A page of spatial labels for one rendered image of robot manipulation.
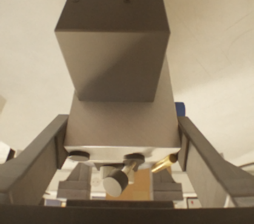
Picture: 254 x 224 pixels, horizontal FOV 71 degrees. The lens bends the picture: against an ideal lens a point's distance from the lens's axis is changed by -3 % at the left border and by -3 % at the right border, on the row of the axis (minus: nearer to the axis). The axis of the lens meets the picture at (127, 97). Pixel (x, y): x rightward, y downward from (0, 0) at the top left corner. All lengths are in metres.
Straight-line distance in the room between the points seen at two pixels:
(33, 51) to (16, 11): 0.06
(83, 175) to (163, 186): 0.11
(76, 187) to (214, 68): 0.25
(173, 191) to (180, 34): 0.20
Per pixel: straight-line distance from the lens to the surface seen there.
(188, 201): 2.12
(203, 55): 0.27
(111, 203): 0.25
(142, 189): 0.65
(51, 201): 4.13
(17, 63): 0.31
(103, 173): 0.18
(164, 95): 0.16
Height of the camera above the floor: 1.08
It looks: 34 degrees down
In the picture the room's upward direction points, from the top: 179 degrees counter-clockwise
